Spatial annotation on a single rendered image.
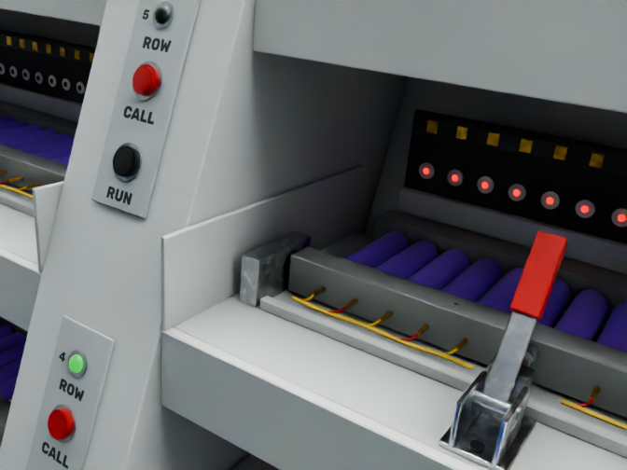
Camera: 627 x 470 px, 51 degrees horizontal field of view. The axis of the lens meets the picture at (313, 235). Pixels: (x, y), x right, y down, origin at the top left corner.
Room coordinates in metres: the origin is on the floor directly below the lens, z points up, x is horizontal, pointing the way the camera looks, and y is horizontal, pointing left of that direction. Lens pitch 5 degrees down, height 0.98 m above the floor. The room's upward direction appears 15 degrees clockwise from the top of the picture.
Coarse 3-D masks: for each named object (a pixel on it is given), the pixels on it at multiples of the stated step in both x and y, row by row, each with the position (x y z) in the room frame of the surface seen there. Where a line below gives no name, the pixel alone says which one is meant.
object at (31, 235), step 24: (0, 96) 0.68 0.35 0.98; (24, 96) 0.65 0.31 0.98; (48, 96) 0.64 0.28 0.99; (48, 192) 0.36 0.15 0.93; (0, 216) 0.44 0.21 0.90; (24, 216) 0.44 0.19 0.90; (48, 216) 0.36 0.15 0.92; (0, 240) 0.40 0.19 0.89; (24, 240) 0.41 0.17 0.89; (48, 240) 0.36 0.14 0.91; (0, 264) 0.39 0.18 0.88; (24, 264) 0.37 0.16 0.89; (0, 288) 0.39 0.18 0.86; (24, 288) 0.38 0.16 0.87; (0, 312) 0.40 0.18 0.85; (24, 312) 0.38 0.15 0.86
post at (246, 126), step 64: (128, 0) 0.36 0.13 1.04; (192, 64) 0.33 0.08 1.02; (256, 64) 0.34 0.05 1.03; (320, 64) 0.39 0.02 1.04; (192, 128) 0.33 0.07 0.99; (256, 128) 0.35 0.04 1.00; (320, 128) 0.40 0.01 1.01; (384, 128) 0.48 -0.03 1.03; (64, 192) 0.36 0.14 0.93; (192, 192) 0.32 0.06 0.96; (256, 192) 0.36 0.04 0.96; (64, 256) 0.36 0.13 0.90; (128, 256) 0.34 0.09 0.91; (128, 320) 0.33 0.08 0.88; (128, 384) 0.33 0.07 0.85; (0, 448) 0.37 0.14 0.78; (128, 448) 0.32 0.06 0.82; (192, 448) 0.37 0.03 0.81
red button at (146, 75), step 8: (144, 64) 0.34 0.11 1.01; (136, 72) 0.34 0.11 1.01; (144, 72) 0.34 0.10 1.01; (152, 72) 0.34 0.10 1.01; (136, 80) 0.34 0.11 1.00; (144, 80) 0.34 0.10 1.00; (152, 80) 0.33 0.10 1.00; (136, 88) 0.34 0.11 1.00; (144, 88) 0.34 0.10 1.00; (152, 88) 0.33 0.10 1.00
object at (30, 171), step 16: (0, 144) 0.52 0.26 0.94; (0, 160) 0.50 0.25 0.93; (16, 160) 0.49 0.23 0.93; (32, 160) 0.49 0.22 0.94; (48, 160) 0.49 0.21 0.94; (0, 176) 0.50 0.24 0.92; (16, 176) 0.49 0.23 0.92; (32, 176) 0.48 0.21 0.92; (48, 176) 0.47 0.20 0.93; (64, 176) 0.46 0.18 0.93
